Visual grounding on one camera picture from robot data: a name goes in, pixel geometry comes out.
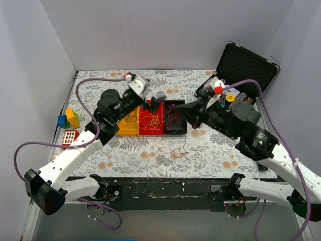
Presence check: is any red wire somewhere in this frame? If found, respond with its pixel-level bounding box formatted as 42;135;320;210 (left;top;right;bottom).
165;101;180;128

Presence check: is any dark wire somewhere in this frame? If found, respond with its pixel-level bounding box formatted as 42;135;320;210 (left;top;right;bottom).
125;109;139;124

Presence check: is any coloured wire bundle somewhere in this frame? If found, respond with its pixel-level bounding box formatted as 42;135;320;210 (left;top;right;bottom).
156;134;189;166

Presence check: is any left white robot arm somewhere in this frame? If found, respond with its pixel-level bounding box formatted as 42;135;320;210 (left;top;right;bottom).
24;89;166;215

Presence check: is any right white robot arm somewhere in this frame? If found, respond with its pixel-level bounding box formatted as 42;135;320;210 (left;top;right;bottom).
174;99;320;222

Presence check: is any black plastic bin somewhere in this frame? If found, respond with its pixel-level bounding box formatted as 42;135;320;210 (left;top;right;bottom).
163;100;187;135

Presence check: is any red plastic bin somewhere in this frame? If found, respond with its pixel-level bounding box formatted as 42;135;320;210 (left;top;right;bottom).
139;104;164;136

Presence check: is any yellow dealer chip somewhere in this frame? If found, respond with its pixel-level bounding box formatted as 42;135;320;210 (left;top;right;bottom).
225;94;235;103

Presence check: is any yellow plastic bin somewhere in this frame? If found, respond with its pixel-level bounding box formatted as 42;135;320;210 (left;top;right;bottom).
117;107;140;136

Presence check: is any yellow toy brick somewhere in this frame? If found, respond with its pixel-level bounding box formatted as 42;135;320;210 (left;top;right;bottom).
65;108;81;129

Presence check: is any floral table mat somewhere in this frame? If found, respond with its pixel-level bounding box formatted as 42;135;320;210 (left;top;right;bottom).
67;70;277;179

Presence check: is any green toy brick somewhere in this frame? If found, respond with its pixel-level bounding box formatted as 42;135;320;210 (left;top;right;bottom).
62;120;70;129

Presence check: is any black poker chip case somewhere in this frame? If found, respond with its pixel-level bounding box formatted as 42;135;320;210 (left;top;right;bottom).
194;41;280;113

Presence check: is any blue toy brick left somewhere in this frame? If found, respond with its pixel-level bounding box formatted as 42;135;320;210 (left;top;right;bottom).
57;115;67;128

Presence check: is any red white toy block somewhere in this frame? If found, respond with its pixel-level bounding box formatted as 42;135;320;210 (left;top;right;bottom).
62;130;79;146

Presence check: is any black microphone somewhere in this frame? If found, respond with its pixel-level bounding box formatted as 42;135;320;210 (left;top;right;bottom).
257;163;268;172

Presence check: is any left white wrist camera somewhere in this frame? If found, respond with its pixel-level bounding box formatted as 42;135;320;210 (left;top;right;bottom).
124;73;150;99

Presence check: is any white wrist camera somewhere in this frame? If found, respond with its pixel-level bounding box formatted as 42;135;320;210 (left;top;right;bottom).
203;77;225;109
124;73;150;99

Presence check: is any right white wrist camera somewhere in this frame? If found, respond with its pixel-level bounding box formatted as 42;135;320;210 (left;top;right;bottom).
203;77;225;109

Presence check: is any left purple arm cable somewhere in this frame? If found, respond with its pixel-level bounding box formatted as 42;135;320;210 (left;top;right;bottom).
13;76;128;230

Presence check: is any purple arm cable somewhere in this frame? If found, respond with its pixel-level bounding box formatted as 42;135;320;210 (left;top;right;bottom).
13;76;128;230
223;79;311;241

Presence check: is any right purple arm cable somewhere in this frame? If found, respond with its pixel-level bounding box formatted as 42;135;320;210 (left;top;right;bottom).
223;79;311;241

